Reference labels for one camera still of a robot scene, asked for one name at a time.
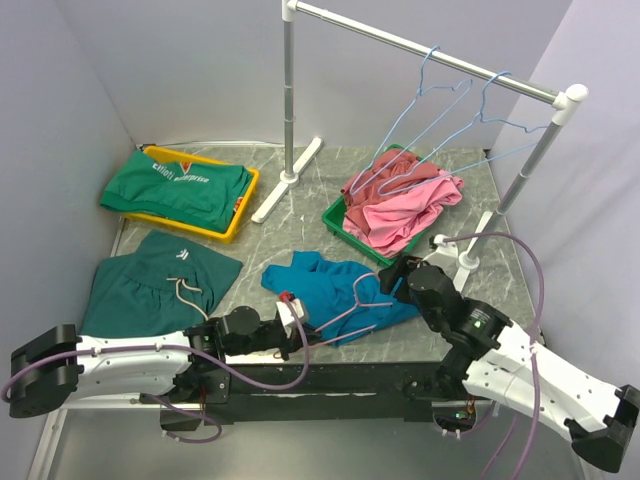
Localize pink wire hanger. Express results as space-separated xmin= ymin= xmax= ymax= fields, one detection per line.
xmin=311 ymin=273 xmax=396 ymax=347

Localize teal blue t shirt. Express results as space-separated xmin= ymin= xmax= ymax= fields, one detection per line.
xmin=261 ymin=251 xmax=418 ymax=333

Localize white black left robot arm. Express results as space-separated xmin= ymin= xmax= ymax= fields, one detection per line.
xmin=1 ymin=301 xmax=308 ymax=418

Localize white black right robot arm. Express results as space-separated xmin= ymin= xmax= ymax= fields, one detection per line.
xmin=378 ymin=255 xmax=639 ymax=473

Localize pink t shirt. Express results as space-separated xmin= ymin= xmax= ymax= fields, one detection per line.
xmin=342 ymin=170 xmax=464 ymax=258

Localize green printed t shirt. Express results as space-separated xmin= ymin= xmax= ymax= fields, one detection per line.
xmin=100 ymin=150 xmax=252 ymax=233

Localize maroon t shirt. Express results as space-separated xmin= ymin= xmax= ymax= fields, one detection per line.
xmin=341 ymin=148 xmax=440 ymax=234

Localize dark green shorts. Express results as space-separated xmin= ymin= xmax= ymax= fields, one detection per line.
xmin=81 ymin=231 xmax=243 ymax=339

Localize green plastic tray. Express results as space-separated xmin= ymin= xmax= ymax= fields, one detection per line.
xmin=322 ymin=145 xmax=443 ymax=264

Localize yellow plastic tray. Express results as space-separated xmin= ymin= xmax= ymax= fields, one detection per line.
xmin=100 ymin=145 xmax=260 ymax=244

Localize silver white clothes rack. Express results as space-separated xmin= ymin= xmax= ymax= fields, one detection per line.
xmin=251 ymin=1 xmax=589 ymax=291

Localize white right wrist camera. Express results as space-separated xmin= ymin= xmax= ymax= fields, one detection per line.
xmin=423 ymin=234 xmax=459 ymax=270

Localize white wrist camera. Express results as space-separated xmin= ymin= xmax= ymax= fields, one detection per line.
xmin=276 ymin=292 xmax=309 ymax=337
xmin=423 ymin=234 xmax=459 ymax=270

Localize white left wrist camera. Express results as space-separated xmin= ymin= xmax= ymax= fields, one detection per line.
xmin=276 ymin=292 xmax=309 ymax=337

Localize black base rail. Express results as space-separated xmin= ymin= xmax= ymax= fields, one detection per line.
xmin=138 ymin=357 xmax=501 ymax=432

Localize blue wire hanger right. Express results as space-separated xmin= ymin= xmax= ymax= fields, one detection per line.
xmin=383 ymin=70 xmax=546 ymax=196

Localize blue wire hanger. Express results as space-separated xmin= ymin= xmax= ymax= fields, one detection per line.
xmin=347 ymin=44 xmax=473 ymax=196
xmin=383 ymin=70 xmax=546 ymax=196

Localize blue wire hanger middle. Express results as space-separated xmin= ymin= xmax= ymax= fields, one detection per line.
xmin=347 ymin=44 xmax=473 ymax=196

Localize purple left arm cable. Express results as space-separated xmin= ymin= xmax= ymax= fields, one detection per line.
xmin=0 ymin=299 xmax=311 ymax=444

